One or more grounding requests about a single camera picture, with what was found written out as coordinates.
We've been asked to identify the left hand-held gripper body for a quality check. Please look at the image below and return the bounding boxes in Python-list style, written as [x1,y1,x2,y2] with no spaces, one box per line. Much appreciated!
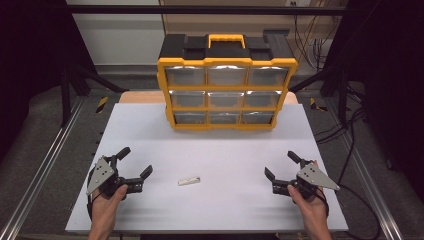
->
[85,154,145,198]

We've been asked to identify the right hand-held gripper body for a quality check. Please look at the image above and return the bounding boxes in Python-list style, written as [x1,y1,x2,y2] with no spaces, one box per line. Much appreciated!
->
[272,161,341,201]

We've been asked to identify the silver nail clipper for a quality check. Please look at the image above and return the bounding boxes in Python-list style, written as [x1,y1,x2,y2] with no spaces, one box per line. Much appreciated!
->
[177,175,202,187]

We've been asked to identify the clear plastic drawer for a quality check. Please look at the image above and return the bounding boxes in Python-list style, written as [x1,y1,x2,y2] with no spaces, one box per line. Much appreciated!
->
[207,65,248,86]

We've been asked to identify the yellow black drawer cabinet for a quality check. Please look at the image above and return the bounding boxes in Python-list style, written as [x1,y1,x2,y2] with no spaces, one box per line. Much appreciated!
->
[156,33,299,132]

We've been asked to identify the person's right hand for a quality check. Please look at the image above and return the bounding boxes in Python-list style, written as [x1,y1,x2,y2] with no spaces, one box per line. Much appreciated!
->
[286,184,330,222]

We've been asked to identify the person's left hand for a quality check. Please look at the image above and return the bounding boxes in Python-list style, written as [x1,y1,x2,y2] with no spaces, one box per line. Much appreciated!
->
[90,184,130,222]

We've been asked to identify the yellow black hazard tape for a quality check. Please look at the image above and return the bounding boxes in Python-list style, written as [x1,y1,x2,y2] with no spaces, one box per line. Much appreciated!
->
[309,97,329,113]
[95,96,110,114]

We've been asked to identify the wooden table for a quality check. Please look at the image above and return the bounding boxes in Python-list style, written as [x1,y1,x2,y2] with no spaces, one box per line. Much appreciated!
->
[118,90,299,105]

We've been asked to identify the set of clear drawers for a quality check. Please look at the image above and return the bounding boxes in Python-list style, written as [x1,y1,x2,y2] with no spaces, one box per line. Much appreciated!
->
[165,65,290,126]

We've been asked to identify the black curtain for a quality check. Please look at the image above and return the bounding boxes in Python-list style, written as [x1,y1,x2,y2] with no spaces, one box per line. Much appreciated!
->
[0,0,98,161]
[324,0,424,201]

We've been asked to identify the black crossbar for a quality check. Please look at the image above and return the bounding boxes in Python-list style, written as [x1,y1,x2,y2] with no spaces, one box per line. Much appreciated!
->
[66,4,348,15]

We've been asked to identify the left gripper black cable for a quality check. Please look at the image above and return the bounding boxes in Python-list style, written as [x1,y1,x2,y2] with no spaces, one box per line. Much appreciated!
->
[85,166,101,223]

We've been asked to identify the aluminium rail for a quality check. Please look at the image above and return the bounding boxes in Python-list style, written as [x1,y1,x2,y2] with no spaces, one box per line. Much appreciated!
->
[328,99,405,240]
[0,96,86,240]

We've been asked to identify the black floor cables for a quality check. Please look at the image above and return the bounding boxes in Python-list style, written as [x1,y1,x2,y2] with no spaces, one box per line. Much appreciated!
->
[314,84,368,145]

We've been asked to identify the black frame strut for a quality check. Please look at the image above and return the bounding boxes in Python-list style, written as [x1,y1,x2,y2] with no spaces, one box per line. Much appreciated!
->
[289,64,350,128]
[60,63,129,128]

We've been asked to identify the bundle of black wall cables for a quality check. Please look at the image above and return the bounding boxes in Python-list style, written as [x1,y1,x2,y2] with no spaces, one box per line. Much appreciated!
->
[293,14,334,71]

